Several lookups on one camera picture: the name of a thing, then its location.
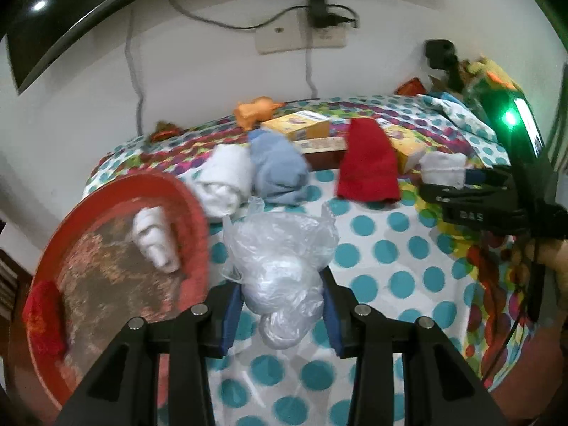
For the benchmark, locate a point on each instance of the beige wall socket plate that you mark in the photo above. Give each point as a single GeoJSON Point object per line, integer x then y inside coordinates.
{"type": "Point", "coordinates": [279, 35]}

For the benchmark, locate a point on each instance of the red packet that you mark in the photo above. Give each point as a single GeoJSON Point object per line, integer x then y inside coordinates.
{"type": "Point", "coordinates": [410, 86]}

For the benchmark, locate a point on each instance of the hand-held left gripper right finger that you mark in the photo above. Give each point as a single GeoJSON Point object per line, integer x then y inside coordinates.
{"type": "Point", "coordinates": [332, 324]}

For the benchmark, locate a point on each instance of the blue cloth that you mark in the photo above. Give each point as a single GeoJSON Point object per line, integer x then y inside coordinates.
{"type": "Point", "coordinates": [277, 164]}

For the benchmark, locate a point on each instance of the red knitted cloth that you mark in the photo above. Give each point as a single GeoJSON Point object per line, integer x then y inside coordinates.
{"type": "Point", "coordinates": [42, 319]}

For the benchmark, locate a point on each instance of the orange toy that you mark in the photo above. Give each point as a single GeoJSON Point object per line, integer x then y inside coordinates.
{"type": "Point", "coordinates": [253, 113]}

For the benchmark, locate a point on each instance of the dark wooden furniture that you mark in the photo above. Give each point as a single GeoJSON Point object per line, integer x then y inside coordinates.
{"type": "Point", "coordinates": [9, 275]}

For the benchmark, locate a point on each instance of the polka dot tablecloth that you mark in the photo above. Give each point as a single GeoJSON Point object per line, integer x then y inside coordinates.
{"type": "Point", "coordinates": [390, 275]}

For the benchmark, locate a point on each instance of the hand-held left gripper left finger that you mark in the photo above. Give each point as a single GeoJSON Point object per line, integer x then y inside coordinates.
{"type": "Point", "coordinates": [230, 317]}

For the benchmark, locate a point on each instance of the colourful plush toy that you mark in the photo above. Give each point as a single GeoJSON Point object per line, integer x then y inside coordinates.
{"type": "Point", "coordinates": [483, 69]}

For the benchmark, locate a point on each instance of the brown box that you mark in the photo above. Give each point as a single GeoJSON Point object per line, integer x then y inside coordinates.
{"type": "Point", "coordinates": [324, 156]}

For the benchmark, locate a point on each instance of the person's right hand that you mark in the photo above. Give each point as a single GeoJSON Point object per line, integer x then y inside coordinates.
{"type": "Point", "coordinates": [519, 259]}

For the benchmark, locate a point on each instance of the black power adapter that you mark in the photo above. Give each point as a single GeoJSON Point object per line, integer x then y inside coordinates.
{"type": "Point", "coordinates": [319, 9]}

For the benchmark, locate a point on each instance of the red round basin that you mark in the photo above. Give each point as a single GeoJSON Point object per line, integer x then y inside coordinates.
{"type": "Point", "coordinates": [102, 275]}

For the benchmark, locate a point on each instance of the yellow cardboard box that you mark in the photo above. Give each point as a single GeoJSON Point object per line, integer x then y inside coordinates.
{"type": "Point", "coordinates": [408, 151]}
{"type": "Point", "coordinates": [301, 128]}

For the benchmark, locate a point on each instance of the white folded cloth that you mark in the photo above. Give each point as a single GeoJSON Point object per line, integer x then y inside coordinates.
{"type": "Point", "coordinates": [222, 177]}

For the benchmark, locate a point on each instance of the small brown toy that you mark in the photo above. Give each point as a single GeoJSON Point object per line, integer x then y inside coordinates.
{"type": "Point", "coordinates": [163, 131]}

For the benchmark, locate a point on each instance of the small white sock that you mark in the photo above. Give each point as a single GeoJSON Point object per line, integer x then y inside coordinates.
{"type": "Point", "coordinates": [441, 166]}

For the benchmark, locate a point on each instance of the clear plastic bag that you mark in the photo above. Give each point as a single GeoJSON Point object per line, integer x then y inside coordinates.
{"type": "Point", "coordinates": [275, 253]}

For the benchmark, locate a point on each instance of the white rolled sock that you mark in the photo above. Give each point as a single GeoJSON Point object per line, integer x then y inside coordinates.
{"type": "Point", "coordinates": [155, 239]}

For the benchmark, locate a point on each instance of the plain red cloth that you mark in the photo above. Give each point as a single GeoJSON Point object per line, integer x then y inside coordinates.
{"type": "Point", "coordinates": [366, 164]}

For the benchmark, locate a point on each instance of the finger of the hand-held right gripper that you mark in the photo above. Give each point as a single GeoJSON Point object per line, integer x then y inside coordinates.
{"type": "Point", "coordinates": [486, 176]}
{"type": "Point", "coordinates": [461, 195]}

